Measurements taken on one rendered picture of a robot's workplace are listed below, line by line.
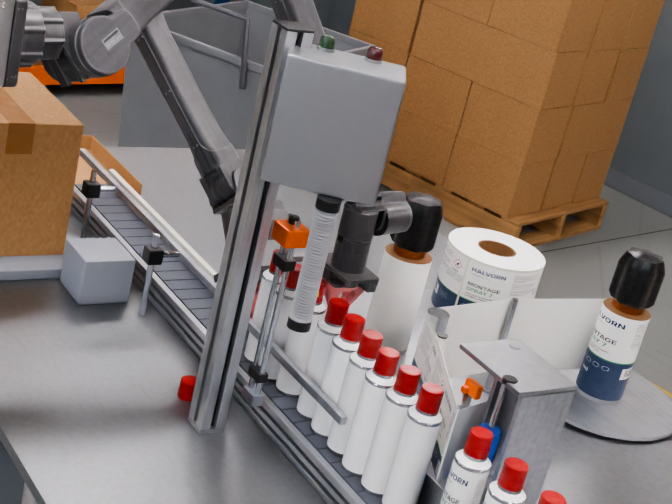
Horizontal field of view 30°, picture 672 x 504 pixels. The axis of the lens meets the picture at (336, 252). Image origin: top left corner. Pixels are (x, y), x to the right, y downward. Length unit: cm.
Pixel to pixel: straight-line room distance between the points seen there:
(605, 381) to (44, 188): 110
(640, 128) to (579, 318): 451
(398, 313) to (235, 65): 224
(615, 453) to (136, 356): 84
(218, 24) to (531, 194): 157
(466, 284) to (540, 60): 295
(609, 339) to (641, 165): 453
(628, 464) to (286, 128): 86
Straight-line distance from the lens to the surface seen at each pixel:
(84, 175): 295
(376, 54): 180
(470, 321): 216
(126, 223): 261
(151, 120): 464
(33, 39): 164
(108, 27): 169
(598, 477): 214
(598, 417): 230
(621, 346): 231
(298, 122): 177
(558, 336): 232
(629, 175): 684
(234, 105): 442
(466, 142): 556
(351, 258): 201
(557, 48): 530
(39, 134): 237
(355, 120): 176
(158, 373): 218
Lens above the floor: 189
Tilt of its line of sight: 22 degrees down
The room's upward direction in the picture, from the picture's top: 14 degrees clockwise
